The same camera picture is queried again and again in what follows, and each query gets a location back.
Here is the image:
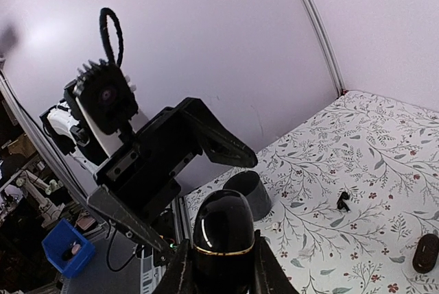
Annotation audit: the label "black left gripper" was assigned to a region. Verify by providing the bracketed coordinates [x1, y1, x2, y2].
[87, 97, 258, 260]

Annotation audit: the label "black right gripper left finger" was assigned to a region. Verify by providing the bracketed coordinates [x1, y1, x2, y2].
[154, 239, 195, 294]

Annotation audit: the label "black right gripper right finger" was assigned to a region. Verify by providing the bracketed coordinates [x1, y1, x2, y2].
[252, 230, 299, 294]

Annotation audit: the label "black gold-trimmed earbud charging case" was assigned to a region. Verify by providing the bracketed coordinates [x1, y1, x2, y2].
[193, 189, 255, 293]

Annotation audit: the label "black wireless earbud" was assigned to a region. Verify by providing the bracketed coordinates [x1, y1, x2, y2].
[337, 191, 350, 212]

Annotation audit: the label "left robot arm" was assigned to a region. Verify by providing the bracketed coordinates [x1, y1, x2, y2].
[41, 83, 257, 256]

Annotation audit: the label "black oval earbud case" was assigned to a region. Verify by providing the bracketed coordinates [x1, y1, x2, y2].
[412, 234, 438, 274]

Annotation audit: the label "dark grey mug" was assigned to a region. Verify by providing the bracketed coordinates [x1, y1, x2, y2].
[223, 171, 272, 221]

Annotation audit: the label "blue plastic bin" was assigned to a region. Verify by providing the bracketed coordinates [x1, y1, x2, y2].
[41, 219, 95, 278]

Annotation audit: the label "floral patterned table mat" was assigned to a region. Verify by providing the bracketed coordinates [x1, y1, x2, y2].
[185, 90, 439, 294]

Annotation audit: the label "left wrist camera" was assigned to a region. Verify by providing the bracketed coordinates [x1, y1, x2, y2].
[73, 60, 139, 135]

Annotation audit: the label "right rear aluminium frame post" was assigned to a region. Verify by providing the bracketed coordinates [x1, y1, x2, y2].
[301, 0, 345, 96]

